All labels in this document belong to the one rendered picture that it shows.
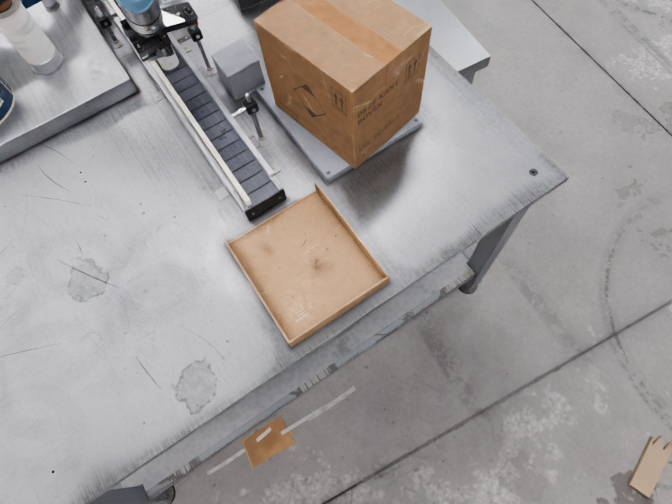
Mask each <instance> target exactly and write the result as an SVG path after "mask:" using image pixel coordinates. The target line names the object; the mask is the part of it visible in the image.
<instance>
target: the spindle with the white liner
mask: <svg viewBox="0 0 672 504"><path fill-rule="evenodd" d="M0 31H1V32H2V33H3V35H4V36H5V37H6V38H7V39H8V41H9V42H10V43H11V44H12V45H13V46H14V47H15V48H16V50H17V51H18V52H19V53H20V55H21V56H22V57H23V58H24V59H25V61H26V62H27V63H28V64H29V65H31V67H32V70H33V71H34V72H35V73H37V74H41V75H46V74H50V73H53V72H55V71H56V70H58V69H59V68H60V66H61V65H62V63H63V55H62V54H61V53H60V52H59V51H57V49H56V47H55V45H54V44H52V43H51V41H50V40H49V38H48V37H47V36H46V35H45V33H44V32H43V31H42V29H41V28H40V26H39V25H38V24H37V23H36V21H35V20H34V19H33V18H32V16H31V15H30V13H29V12H28V11H27V10H26V8H25V7H24V6H23V5H22V3H21V2H20V0H0Z"/></svg>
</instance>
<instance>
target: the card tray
mask: <svg viewBox="0 0 672 504"><path fill-rule="evenodd" d="M315 187H316V190H315V191H313V192H312V193H310V194H308V195H307V196H305V197H303V198H302V199H300V200H298V201H297V202H295V203H293V204H292V205H290V206H288V207H287V208H285V209H283V210H282V211H280V212H278V213H277V214H275V215H273V216H272V217H270V218H268V219H267V220H265V221H263V222H262V223H260V224H259V225H257V226H255V227H254V228H252V229H250V230H249V231H247V232H245V233H244V234H242V235H240V236H239V237H237V238H235V239H234V240H232V241H230V242H229V243H227V242H226V240H225V239H224V237H222V239H223V240H224V242H225V243H226V245H227V247H228V248H229V250H230V251H231V253H232V255H233V256H234V258H235V259H236V261H237V263H238V264H239V266H240V267H241V269H242V270H243V272H244V274H245V275H246V277H247V278H248V280H249V282H250V283H251V285H252V286H253V288H254V289H255V291H256V293H257V294H258V296H259V297H260V299H261V301H262V302H263V304H264V305H265V307H266V309H267V310H268V312H269V313H270V315H271V316H272V318H273V320H274V321H275V323H276V324H277V326H278V328H279V329H280V331H281V332H282V334H283V336H284V337H285V339H286V340H287V342H288V343H289V345H290V346H291V348H292V347H293V346H295V345H296V344H298V343H299V342H301V341H302V340H304V339H305V338H307V337H308V336H310V335H311V334H313V333H314V332H316V331H317V330H319V329H320V328H322V327H323V326H325V325H326V324H328V323H329V322H331V321H332V320H334V319H335V318H337V317H338V316H340V315H341V314H343V313H344V312H346V311H347V310H349V309H350V308H352V307H353V306H355V305H356V304H358V303H359V302H361V301H362V300H364V299H365V298H367V297H368V296H370V295H371V294H373V293H374V292H376V291H377V290H379V289H380V288H382V287H383V286H385V285H386V284H388V283H389V275H388V274H387V273H386V271H385V270H384V269H383V268H382V266H381V265H380V264H379V262H378V261H377V260H376V258H375V257H374V256H373V255H372V253H371V252H370V251H369V249H368V248H367V247H366V246H365V244H364V243H363V242H362V240H361V239H360V238H359V237H358V235H357V234H356V233H355V231H354V230H353V229H352V227H351V226H350V225H349V224H348V222H347V221H346V220H345V218H344V217H343V216H342V215H341V213H340V212H339V211H338V209H337V208H336V207H335V205H334V204H333V203H332V202H331V200H330V199H329V198H328V196H327V195H326V194H325V193H324V191H323V190H322V189H321V187H320V186H319V185H318V184H317V182H316V181H315Z"/></svg>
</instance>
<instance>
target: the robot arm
mask: <svg viewBox="0 0 672 504"><path fill-rule="evenodd" d="M117 2H118V3H119V4H120V6H121V9H122V11H123V13H124V15H125V17H126V19H124V20H122V21H120V23H121V25H122V26H121V27H122V29H123V31H124V33H125V35H126V37H128V38H129V40H130V41H131V43H132V44H133V43H134V44H133V46H134V48H135V49H136V51H137V53H138V54H139V56H140V58H141V60H142V62H145V61H147V60H149V61H150V62H151V61H154V60H157V59H159V58H162V57H169V56H172V55H174V52H173V48H172V47H171V45H172V43H171V40H170V38H169V36H168V35H167V33H168V32H171V31H175V30H178V29H182V28H185V27H189V26H192V25H195V23H196V21H197V19H198V15H197V14H196V12H195V11H194V9H193V8H192V6H191V5H190V3H189V2H184V3H180V4H176V5H172V6H168V7H164V8H161V7H160V3H159V0H117ZM145 56H146V58H144V59H143V57H145Z"/></svg>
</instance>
